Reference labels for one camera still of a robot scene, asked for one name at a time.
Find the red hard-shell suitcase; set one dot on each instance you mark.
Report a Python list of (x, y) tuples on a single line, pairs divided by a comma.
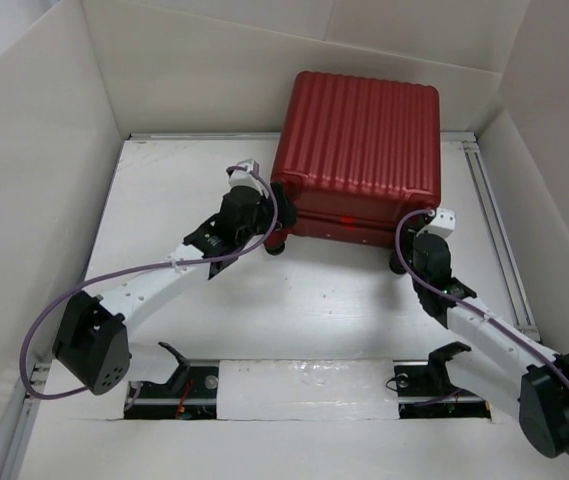
[(355, 155)]

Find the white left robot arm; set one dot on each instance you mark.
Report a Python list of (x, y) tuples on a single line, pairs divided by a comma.
[(93, 340)]

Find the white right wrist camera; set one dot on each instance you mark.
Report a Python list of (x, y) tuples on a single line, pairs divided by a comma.
[(440, 222)]

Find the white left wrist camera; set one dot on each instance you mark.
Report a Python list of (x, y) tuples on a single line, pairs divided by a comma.
[(243, 174)]

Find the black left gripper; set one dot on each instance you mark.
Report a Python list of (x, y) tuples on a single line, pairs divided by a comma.
[(285, 210)]

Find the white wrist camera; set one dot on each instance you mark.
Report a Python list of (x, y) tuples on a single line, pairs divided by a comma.
[(243, 174), (440, 222)]

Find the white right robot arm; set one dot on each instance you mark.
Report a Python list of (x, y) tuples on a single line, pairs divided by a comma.
[(491, 358)]

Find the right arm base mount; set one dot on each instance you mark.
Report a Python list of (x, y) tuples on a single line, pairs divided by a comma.
[(421, 399)]

